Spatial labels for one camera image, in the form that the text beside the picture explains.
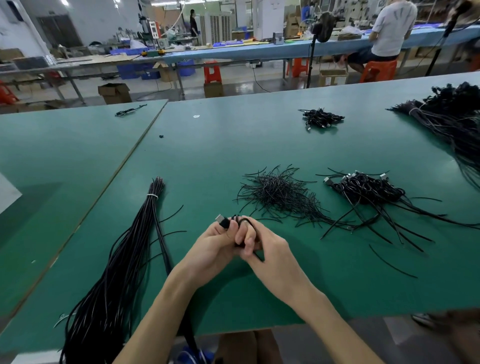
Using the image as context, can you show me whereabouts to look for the long black cable bundle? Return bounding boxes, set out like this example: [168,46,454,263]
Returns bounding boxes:
[58,177,189,364]

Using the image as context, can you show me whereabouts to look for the small cable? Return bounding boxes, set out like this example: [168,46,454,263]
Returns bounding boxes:
[114,103,148,118]

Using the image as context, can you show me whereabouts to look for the loose black wire tie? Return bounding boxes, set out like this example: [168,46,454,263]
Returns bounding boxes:
[369,244,419,279]

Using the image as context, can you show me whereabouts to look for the long blue workbench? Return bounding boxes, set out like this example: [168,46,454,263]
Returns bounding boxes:
[138,26,480,65]

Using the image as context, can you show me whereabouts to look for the pile of black wire ties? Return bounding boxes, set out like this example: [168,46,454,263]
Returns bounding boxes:
[236,165,335,226]

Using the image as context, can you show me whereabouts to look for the person's right hand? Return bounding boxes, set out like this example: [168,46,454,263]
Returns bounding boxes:
[234,216,318,305]

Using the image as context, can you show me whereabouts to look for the large heap of black cables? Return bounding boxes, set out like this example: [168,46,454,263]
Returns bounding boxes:
[388,81,480,189]

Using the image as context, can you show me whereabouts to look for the person's brown shorts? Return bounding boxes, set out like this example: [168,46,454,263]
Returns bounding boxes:
[213,330,282,364]

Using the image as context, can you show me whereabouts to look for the orange plastic stool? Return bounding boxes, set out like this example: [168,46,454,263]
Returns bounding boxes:
[0,81,19,106]
[291,57,310,78]
[360,60,399,84]

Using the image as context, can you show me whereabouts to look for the person's left forearm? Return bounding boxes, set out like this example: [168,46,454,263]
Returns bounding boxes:
[114,271,204,364]

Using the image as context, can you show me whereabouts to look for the open cardboard box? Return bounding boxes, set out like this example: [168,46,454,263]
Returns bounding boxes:
[97,82,132,105]

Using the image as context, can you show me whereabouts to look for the large white box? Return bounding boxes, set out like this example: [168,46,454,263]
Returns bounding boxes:
[0,172,24,216]

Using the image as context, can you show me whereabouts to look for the small pile of knotted cables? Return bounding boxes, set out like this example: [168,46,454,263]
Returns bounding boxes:
[299,108,346,132]

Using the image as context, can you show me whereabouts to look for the black fan on stand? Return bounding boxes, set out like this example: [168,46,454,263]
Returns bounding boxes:
[306,11,337,89]

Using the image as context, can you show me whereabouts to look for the red plastic stool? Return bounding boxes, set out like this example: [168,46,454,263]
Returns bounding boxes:
[203,62,223,85]

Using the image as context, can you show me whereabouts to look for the person's right leg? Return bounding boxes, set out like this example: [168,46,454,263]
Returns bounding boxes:
[427,311,480,364]

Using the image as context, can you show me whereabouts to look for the person's left hand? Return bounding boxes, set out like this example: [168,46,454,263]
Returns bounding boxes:
[172,216,245,290]

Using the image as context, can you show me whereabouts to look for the black tripod stand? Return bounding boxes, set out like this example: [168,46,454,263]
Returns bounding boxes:
[425,0,474,78]

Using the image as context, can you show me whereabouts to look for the small cardboard box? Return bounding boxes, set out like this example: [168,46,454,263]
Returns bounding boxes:
[204,81,225,99]

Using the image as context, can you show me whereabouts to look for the person's right forearm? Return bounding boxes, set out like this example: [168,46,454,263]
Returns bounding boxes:
[292,285,385,364]

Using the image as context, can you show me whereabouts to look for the blue plastic item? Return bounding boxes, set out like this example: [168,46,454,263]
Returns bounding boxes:
[174,346,215,364]

